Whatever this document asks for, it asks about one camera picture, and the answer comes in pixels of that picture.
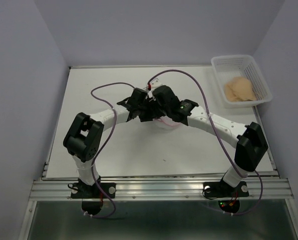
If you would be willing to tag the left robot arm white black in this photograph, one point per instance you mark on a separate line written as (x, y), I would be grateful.
(83, 138)

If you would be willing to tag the aluminium rail frame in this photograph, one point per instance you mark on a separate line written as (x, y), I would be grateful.
(162, 199)

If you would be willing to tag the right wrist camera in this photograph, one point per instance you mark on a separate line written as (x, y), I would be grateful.
(154, 84)

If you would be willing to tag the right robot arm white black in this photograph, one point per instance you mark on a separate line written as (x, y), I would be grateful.
(248, 140)

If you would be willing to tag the beige bra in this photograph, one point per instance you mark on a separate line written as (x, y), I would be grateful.
(239, 89)

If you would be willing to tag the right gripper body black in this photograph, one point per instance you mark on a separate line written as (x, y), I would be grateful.
(168, 111)

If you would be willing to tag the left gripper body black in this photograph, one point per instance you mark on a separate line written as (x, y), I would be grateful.
(142, 108)

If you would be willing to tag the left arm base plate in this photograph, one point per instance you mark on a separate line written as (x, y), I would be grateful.
(80, 190)

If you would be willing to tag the white mesh laundry bag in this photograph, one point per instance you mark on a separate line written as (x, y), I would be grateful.
(166, 123)

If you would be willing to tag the white plastic basket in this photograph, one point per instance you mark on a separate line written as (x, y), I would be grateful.
(229, 66)

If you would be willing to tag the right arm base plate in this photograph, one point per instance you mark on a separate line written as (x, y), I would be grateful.
(220, 190)

